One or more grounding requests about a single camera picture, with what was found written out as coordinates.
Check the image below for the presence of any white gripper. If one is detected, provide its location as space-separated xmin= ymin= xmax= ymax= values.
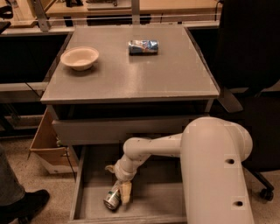
xmin=105 ymin=155 xmax=144 ymax=204

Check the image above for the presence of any green silver 7up can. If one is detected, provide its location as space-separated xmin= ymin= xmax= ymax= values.
xmin=103 ymin=181 xmax=121 ymax=210

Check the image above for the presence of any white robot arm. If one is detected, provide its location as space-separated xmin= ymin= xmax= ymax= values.
xmin=106 ymin=116 xmax=255 ymax=224

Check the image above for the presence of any open grey middle drawer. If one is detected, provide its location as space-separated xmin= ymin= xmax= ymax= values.
xmin=69 ymin=144 xmax=187 ymax=224

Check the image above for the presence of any closed grey top drawer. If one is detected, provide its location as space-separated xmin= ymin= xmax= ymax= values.
xmin=52 ymin=115 xmax=199 ymax=145

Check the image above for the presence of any grey drawer cabinet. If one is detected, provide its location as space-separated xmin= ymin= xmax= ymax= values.
xmin=40 ymin=25 xmax=221 ymax=224

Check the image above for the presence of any blue silver soda can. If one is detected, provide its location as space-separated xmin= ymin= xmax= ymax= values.
xmin=129 ymin=40 xmax=158 ymax=55

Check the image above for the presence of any open cardboard box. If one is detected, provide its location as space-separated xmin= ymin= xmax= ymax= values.
xmin=30 ymin=110 xmax=78 ymax=174

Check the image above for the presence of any black shoe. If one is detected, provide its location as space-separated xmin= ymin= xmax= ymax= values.
xmin=0 ymin=189 xmax=50 ymax=224

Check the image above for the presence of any grey trouser leg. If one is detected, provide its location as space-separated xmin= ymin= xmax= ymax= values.
xmin=0 ymin=145 xmax=25 ymax=207

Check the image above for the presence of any white ceramic bowl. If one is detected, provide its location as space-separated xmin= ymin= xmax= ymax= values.
xmin=60 ymin=46 xmax=99 ymax=71

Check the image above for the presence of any wooden desk in background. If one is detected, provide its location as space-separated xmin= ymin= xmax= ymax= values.
xmin=1 ymin=0 xmax=221 ymax=34

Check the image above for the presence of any black office chair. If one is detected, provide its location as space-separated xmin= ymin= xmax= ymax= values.
xmin=213 ymin=0 xmax=280 ymax=200

